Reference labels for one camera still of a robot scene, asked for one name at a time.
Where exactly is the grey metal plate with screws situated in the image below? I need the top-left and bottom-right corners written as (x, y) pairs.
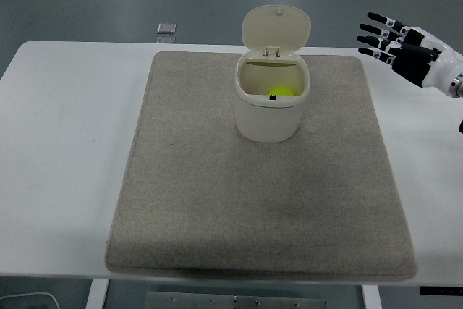
top-left (144, 290), bottom-right (326, 309)

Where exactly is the beige fabric mat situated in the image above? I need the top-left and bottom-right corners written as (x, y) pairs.
top-left (103, 51), bottom-right (419, 282)

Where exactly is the white cable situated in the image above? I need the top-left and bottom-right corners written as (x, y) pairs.
top-left (0, 291), bottom-right (61, 309)

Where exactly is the black table control panel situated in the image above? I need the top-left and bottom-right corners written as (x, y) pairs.
top-left (419, 286), bottom-right (463, 295)

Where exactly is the cream bin with hinged lid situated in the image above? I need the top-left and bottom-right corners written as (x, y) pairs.
top-left (234, 4), bottom-right (312, 143)

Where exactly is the yellow tennis ball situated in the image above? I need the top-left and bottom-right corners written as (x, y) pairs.
top-left (266, 85), bottom-right (294, 97)

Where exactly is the white table leg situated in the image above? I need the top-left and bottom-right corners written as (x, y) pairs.
top-left (361, 284), bottom-right (380, 309)
top-left (85, 279), bottom-right (109, 309)

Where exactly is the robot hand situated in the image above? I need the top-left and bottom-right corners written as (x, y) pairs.
top-left (357, 12), bottom-right (463, 90)

